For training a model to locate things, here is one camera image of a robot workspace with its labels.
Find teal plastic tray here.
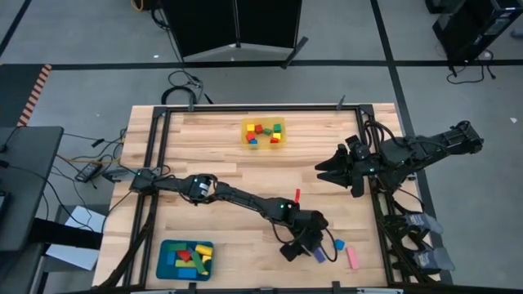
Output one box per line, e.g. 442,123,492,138
155,238,216,282

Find black computer tower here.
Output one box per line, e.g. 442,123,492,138
431,0,523,65

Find black aluminium table frame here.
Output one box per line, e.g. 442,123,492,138
138,104,396,289

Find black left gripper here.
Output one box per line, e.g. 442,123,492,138
280,209,330,263

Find white board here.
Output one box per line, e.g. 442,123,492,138
44,205,108,271

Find black folding partition screen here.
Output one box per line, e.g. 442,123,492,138
162,0,311,69

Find yellow translucent plastic bin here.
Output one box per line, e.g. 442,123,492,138
240,117,287,151

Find black power adapter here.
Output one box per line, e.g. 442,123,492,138
74,162,104,184

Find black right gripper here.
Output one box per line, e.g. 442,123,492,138
314,145,373,199

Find black floor cable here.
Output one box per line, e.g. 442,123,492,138
445,51,498,86

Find black desk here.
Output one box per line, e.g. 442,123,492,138
0,125,65,252

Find coiled black cable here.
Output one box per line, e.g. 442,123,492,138
160,69,204,106

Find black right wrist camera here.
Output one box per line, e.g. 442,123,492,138
345,136,369,158

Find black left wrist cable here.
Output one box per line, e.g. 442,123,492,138
324,227,339,263

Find black diagonal frame strut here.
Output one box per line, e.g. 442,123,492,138
100,216,159,289
378,195,434,285

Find pink rectangular block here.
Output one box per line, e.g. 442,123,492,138
346,246,360,270

